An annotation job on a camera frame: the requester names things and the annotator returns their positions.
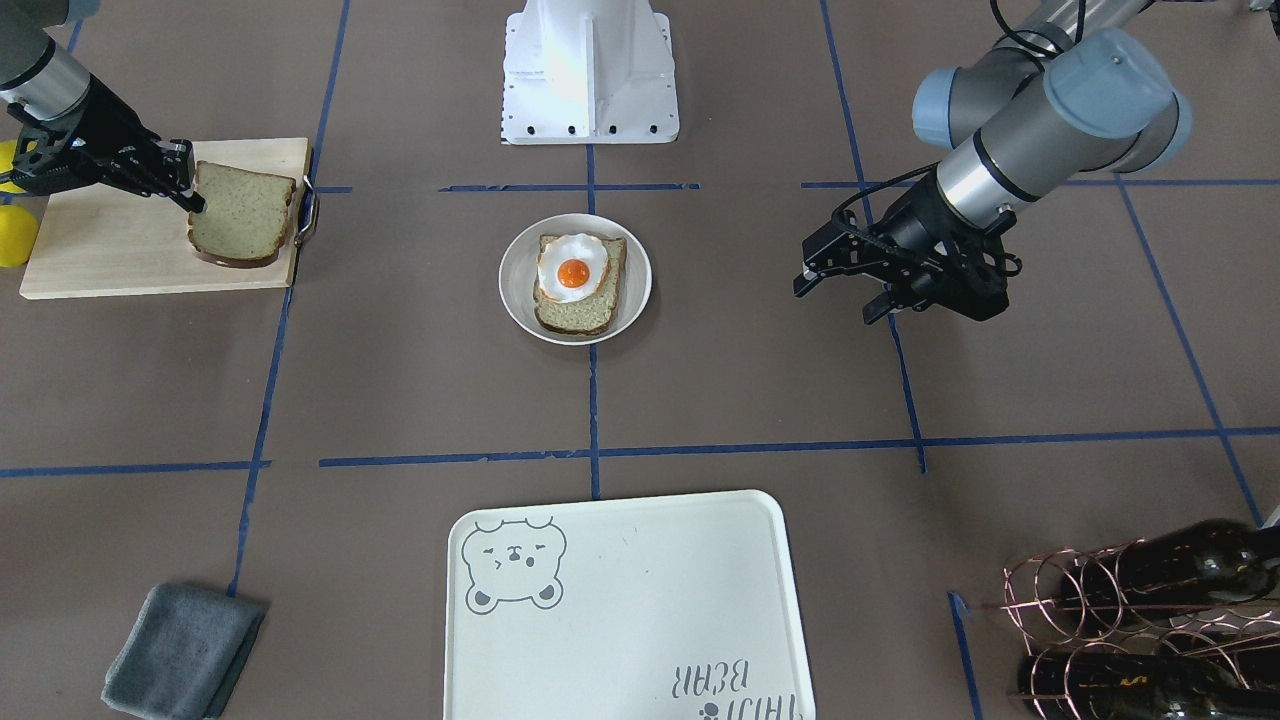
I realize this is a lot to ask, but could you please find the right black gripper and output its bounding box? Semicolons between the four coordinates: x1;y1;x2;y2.
5;76;207;214

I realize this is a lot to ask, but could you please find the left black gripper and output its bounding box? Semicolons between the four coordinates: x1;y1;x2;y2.
794;170;1023;325

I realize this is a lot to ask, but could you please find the white round plate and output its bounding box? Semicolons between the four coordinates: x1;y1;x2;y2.
498;214;654;346

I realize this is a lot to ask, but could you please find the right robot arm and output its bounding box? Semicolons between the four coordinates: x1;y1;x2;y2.
1;1;206;213

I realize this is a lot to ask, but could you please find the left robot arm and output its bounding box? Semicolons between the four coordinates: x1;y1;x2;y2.
794;1;1194;324

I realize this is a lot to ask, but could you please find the cream bear tray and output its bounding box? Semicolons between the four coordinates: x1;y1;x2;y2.
442;489;818;719

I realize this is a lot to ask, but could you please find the wooden cutting board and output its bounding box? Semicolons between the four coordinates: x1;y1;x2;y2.
19;184;296;300

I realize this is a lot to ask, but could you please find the yellow lemon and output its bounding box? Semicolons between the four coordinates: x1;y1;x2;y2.
0;138;29;196
0;205;38;268

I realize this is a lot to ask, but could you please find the fried egg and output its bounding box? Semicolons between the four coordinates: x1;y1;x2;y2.
536;233;611;304

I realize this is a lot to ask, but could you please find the middle green wine bottle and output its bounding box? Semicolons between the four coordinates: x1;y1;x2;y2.
1016;650;1279;719

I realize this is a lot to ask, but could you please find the green wine bottle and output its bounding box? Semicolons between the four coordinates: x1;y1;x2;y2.
1055;519;1279;632
1016;650;1279;719

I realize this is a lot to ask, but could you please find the front green wine bottle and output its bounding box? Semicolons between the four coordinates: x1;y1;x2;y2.
1055;519;1279;632

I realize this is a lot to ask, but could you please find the grey folded cloth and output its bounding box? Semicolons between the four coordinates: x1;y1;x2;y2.
101;583;266;719

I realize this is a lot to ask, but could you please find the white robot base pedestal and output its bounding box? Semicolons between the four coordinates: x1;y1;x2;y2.
500;1;681;146

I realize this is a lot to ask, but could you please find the copper wire bottle rack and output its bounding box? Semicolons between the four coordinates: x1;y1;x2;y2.
1001;520;1277;719

